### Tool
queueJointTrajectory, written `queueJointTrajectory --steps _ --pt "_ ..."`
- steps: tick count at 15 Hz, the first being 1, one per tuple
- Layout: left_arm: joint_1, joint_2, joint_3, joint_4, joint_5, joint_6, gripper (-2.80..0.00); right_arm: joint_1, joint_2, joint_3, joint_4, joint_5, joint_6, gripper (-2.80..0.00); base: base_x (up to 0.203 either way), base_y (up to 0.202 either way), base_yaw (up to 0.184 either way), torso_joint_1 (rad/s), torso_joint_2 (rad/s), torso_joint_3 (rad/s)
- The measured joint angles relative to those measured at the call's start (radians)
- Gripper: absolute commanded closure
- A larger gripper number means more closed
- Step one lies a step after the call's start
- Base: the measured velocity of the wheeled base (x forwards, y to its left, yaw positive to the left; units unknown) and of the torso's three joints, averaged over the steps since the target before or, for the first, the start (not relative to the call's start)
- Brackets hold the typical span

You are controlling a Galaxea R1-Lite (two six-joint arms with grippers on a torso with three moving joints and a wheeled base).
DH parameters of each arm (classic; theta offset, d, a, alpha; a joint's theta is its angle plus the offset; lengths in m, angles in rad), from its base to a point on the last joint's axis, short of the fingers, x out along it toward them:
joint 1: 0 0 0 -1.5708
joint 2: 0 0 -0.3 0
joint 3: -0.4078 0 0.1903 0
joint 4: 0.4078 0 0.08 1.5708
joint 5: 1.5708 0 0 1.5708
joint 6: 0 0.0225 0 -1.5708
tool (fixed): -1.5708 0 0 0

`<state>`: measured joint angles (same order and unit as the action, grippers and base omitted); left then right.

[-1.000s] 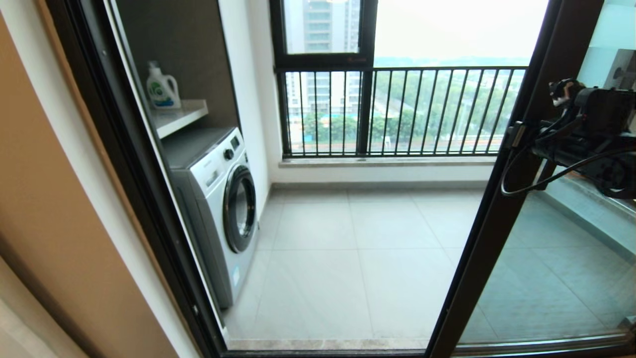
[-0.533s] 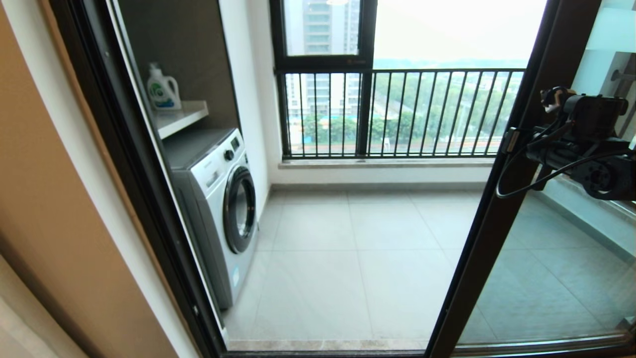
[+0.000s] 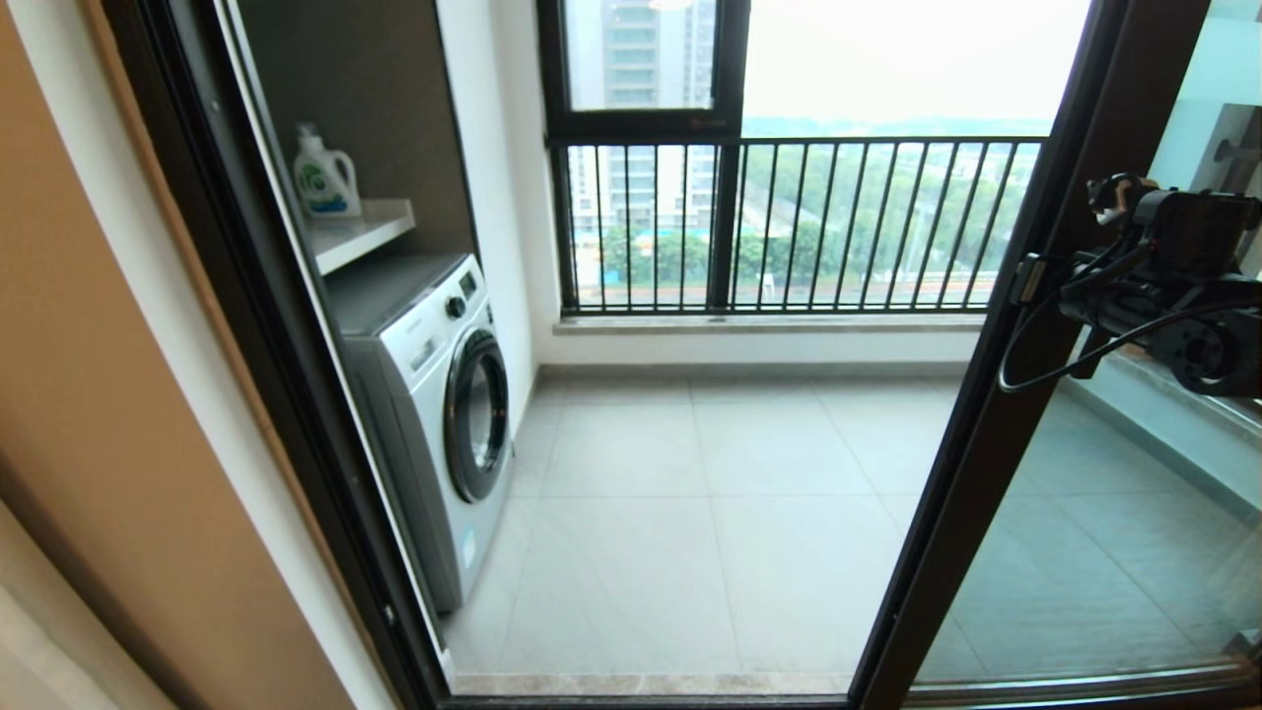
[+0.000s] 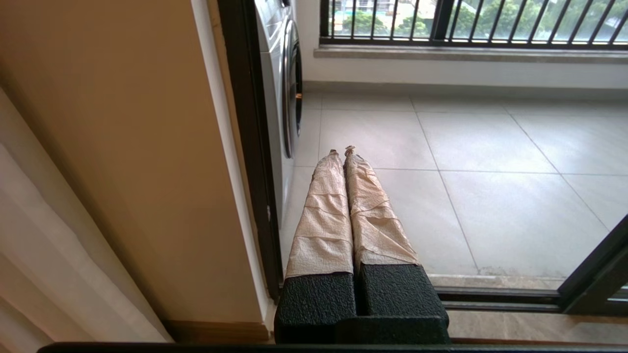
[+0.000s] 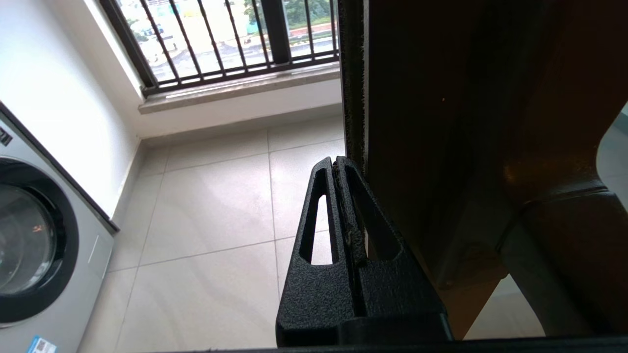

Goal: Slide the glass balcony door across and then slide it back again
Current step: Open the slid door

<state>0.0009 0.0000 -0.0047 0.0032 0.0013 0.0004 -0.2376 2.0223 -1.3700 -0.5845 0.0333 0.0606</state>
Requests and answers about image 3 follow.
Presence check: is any dark-framed glass sliding door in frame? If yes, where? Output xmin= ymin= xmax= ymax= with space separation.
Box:
xmin=848 ymin=0 xmax=1262 ymax=710

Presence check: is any stone window sill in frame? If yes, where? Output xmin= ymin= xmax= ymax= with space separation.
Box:
xmin=1085 ymin=345 xmax=1262 ymax=445
xmin=552 ymin=313 xmax=987 ymax=338

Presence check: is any black metal balcony railing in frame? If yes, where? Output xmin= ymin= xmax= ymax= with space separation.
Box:
xmin=547 ymin=135 xmax=1046 ymax=317

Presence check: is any white front-load washing machine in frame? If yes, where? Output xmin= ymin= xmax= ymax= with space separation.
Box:
xmin=323 ymin=253 xmax=516 ymax=614

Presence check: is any white cabinet shelf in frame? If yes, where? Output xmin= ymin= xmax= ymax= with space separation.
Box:
xmin=304 ymin=200 xmax=417 ymax=277

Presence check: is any white detergent bottle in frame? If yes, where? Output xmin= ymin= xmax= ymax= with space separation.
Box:
xmin=292 ymin=123 xmax=363 ymax=220

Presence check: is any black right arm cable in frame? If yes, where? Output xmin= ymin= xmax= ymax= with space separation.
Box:
xmin=998 ymin=247 xmax=1262 ymax=395

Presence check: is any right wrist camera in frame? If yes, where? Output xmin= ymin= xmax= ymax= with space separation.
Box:
xmin=1087 ymin=174 xmax=1159 ymax=230

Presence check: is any dark casement window frame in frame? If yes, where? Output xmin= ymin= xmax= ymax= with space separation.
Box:
xmin=535 ymin=0 xmax=752 ymax=317

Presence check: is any dark outer door frame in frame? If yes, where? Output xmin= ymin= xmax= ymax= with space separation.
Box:
xmin=99 ymin=0 xmax=1262 ymax=710

